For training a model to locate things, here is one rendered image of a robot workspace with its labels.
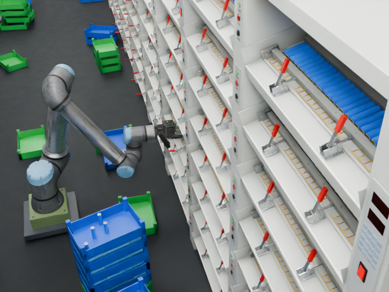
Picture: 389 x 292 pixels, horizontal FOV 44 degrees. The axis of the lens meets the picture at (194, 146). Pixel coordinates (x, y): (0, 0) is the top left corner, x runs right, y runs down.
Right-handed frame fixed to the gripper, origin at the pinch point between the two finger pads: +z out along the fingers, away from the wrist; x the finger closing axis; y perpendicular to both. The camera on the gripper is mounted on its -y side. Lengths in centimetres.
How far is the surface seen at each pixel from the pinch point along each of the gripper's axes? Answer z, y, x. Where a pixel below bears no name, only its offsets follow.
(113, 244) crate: -52, -7, -70
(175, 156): -4.4, -25.0, 12.2
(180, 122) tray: -7.8, 14.6, -12.3
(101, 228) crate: -56, -10, -57
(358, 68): -17, 116, -161
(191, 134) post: -9.4, 24.0, -38.7
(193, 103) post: -9, 41, -39
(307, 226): -14, 73, -153
